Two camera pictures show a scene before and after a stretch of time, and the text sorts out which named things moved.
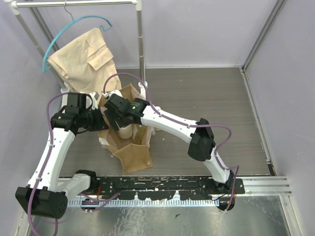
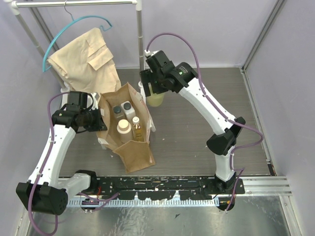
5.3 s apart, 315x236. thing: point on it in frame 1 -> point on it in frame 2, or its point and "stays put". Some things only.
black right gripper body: (120, 121) -> (157, 86)
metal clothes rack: (13, 6) stays put
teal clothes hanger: (74, 19) stays put
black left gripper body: (99, 120) stays put
